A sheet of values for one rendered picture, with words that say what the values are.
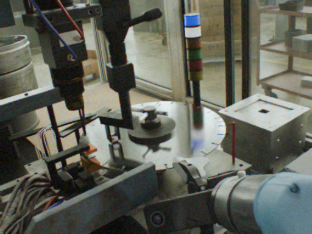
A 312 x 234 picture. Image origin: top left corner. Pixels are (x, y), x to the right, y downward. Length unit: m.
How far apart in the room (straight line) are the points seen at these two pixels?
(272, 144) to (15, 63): 0.88
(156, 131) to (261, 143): 0.29
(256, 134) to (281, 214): 0.57
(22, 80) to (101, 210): 0.83
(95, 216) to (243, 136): 0.51
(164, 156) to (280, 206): 0.37
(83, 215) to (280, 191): 0.29
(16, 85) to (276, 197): 1.06
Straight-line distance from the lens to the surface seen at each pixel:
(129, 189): 0.52
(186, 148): 0.66
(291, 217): 0.31
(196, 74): 0.97
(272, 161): 0.89
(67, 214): 0.49
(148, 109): 0.72
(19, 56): 1.25
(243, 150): 0.92
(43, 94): 0.82
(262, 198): 0.33
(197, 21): 0.94
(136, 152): 0.67
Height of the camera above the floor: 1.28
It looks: 25 degrees down
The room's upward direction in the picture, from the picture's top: 6 degrees counter-clockwise
